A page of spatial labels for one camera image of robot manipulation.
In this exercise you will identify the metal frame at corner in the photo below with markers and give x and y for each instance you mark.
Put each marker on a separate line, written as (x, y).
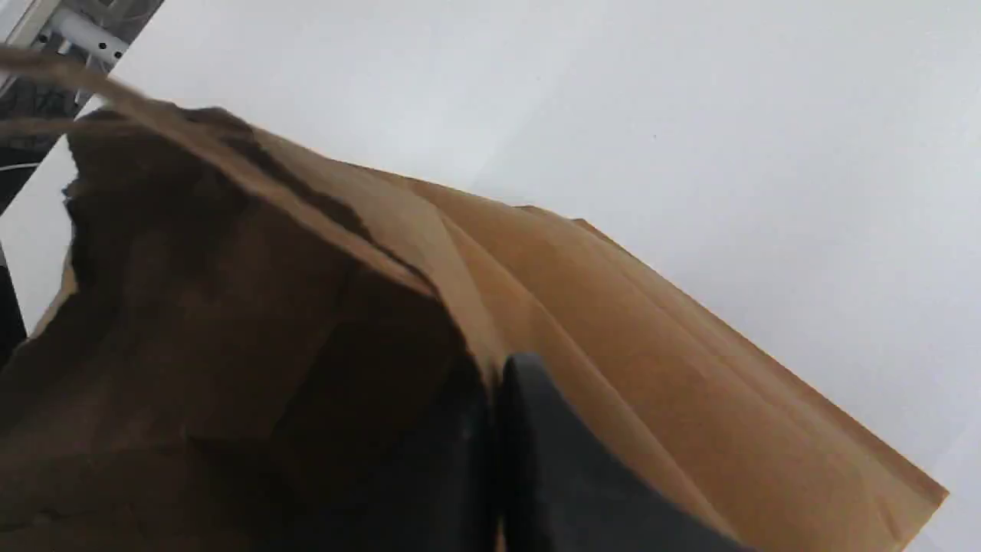
(96, 33)

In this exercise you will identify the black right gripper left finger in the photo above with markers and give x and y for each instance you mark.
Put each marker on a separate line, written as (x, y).
(432, 491)

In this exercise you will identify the brown paper bag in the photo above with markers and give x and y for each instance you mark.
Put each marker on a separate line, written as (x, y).
(245, 329)

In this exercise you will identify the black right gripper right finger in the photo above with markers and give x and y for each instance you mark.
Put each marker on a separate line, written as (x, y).
(563, 490)

